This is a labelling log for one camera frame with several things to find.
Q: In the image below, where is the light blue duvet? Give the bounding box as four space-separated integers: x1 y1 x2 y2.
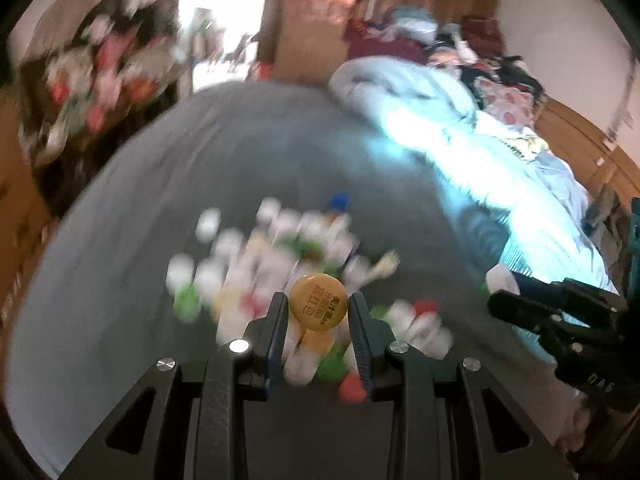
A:
328 56 616 292

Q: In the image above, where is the yellow bottle cap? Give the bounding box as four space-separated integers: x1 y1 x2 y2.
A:
288 273 348 332

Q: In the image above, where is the cluttered side table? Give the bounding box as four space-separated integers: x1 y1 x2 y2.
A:
17 0 186 168

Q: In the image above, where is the red patterned pillow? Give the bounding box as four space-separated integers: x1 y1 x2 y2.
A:
474 77 535 130

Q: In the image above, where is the red bottle cap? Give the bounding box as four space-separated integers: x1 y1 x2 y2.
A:
337 373 368 404

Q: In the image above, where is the grey bed sheet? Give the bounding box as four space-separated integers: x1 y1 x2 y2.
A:
6 82 575 477

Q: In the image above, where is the cardboard box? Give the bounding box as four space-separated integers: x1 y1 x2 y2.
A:
271 0 357 84

